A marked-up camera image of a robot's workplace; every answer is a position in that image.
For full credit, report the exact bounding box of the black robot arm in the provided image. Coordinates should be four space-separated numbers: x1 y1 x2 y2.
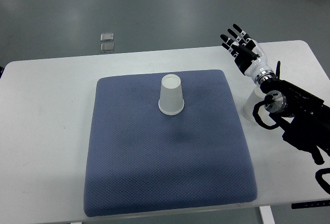
252 61 329 165

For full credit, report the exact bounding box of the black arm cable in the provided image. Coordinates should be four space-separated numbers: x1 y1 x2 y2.
315 167 330 196

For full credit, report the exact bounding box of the white table leg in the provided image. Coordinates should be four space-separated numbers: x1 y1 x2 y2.
259 205 275 224

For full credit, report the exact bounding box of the black white robotic hand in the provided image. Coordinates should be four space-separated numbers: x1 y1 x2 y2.
220 24 270 79

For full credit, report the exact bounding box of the upper metal floor plate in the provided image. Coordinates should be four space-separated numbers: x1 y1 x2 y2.
100 32 114 42

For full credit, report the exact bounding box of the black table control panel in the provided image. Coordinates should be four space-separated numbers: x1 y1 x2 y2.
291 200 330 209

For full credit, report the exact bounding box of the blue fabric cushion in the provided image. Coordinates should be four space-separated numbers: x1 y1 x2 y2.
84 70 257 217

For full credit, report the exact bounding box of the white paper cup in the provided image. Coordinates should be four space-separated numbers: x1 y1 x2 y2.
158 74 185 115
241 87 265 122

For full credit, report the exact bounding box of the white paper cup on cushion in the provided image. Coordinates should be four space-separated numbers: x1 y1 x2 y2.
158 74 185 115

